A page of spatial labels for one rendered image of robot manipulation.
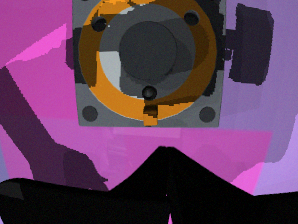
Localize orange round plate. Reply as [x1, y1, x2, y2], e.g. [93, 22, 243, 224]
[78, 0, 217, 125]

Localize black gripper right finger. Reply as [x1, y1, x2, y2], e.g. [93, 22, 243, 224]
[166, 147, 298, 224]

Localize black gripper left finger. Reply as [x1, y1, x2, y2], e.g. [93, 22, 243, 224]
[0, 147, 172, 224]

